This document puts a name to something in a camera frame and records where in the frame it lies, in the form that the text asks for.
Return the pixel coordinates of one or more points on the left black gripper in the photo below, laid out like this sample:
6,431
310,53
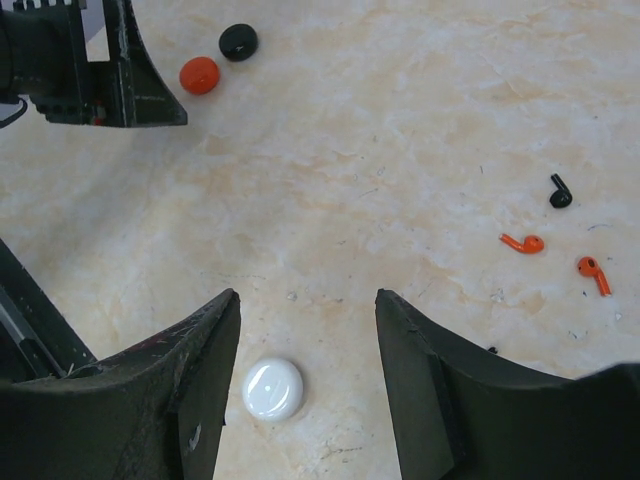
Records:
44,63

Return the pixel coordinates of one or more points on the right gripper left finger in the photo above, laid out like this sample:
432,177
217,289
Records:
153,411

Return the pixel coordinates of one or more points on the orange earbud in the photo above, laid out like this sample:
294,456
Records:
529,245
588,267

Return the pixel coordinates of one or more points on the upper black earbud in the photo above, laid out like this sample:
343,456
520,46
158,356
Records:
562,197

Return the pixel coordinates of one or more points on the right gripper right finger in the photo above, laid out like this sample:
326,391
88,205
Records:
461,412

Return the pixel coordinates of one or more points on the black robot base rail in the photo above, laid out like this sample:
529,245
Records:
36,340

